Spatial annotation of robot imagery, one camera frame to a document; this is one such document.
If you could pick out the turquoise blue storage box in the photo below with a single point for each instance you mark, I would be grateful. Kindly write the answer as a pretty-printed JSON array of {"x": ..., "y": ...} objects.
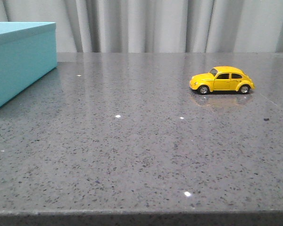
[{"x": 27, "y": 52}]

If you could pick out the white pleated curtain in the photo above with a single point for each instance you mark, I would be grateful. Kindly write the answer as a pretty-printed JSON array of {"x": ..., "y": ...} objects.
[{"x": 161, "y": 26}]

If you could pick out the yellow toy beetle car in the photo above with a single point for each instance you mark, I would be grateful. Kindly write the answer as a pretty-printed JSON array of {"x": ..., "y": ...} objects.
[{"x": 222, "y": 78}]

